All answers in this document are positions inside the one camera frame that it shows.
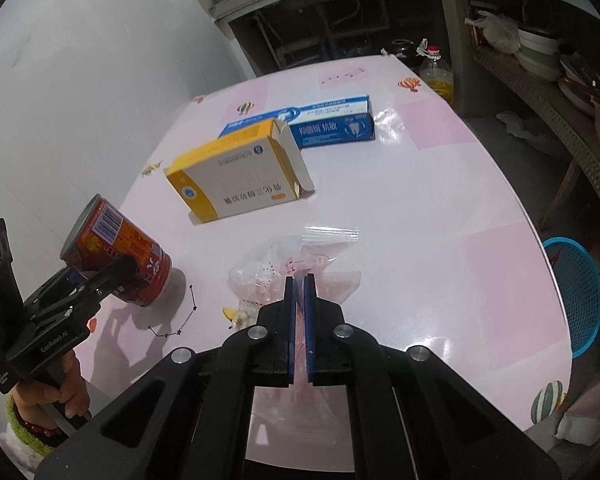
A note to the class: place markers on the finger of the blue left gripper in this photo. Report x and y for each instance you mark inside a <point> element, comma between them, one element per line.
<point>114,276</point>

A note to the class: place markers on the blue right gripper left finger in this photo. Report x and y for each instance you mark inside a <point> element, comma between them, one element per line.
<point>290,304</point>

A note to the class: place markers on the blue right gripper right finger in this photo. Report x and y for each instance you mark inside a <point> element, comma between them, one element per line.
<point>308,308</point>

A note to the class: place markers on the clear zip bag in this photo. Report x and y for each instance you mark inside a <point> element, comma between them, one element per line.
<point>259,277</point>

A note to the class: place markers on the red drink can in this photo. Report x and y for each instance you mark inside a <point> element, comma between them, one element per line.
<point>101,235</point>

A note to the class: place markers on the yellow white medicine box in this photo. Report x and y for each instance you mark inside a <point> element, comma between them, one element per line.
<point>252,168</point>

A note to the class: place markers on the blue toothpaste box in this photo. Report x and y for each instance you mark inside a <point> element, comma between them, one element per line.
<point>325,123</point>

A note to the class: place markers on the person left hand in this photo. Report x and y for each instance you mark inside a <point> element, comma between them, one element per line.
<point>29,397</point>

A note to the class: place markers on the cooking oil bottle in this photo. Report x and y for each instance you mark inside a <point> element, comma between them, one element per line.
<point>435,72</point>

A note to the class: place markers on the blue plastic mesh basket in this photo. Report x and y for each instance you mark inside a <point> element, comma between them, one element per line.
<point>578,279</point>

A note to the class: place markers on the white pink sack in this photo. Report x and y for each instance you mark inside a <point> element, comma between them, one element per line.
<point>581,422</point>

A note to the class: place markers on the perforated metal shelf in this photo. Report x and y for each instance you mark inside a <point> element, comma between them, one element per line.
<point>573,128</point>

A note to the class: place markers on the white plastic bag shelf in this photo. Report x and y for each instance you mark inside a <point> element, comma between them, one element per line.
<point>498,31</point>

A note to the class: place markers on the stack of white bowls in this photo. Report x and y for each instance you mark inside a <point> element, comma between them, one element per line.
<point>538,54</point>

